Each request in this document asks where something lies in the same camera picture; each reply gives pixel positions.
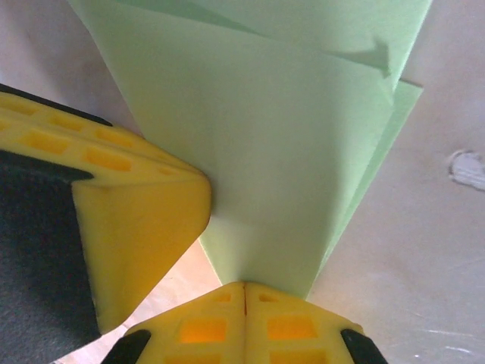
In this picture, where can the light green paper sheet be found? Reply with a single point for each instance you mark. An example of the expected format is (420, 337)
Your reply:
(265, 151)

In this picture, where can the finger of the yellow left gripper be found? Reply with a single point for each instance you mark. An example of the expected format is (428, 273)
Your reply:
(144, 235)
(87, 127)

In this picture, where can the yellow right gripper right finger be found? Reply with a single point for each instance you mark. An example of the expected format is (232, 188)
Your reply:
(295, 333)

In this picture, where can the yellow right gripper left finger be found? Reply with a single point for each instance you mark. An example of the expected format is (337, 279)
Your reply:
(204, 333)

